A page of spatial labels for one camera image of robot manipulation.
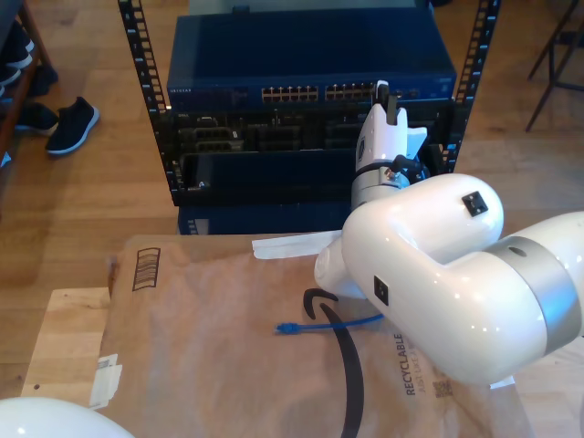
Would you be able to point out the black server chassis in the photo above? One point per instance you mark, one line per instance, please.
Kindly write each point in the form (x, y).
(292, 137)

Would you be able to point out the black rack tray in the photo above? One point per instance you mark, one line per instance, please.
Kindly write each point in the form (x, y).
(274, 173)

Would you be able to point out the white paper strip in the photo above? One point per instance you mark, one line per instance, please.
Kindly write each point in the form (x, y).
(287, 246)

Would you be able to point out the dark metal chair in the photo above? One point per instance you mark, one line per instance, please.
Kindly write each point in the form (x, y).
(552, 64)

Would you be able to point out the small white paper scrap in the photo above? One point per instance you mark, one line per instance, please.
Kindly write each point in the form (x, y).
(502, 384)

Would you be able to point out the dark sneaker with white sole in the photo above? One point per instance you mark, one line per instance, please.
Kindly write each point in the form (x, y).
(20, 45)
(73, 128)
(38, 119)

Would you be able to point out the dark shoe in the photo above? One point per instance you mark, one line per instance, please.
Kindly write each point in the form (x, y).
(43, 80)

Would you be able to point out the wooden shoe shelf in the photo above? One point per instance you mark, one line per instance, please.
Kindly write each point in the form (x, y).
(34, 32)

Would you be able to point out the white shipping label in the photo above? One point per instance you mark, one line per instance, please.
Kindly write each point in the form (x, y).
(107, 383)

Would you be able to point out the blue network switch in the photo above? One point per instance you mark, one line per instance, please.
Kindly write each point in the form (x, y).
(296, 50)

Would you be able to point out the black rack frame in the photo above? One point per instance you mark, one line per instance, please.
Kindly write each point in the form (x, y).
(146, 75)

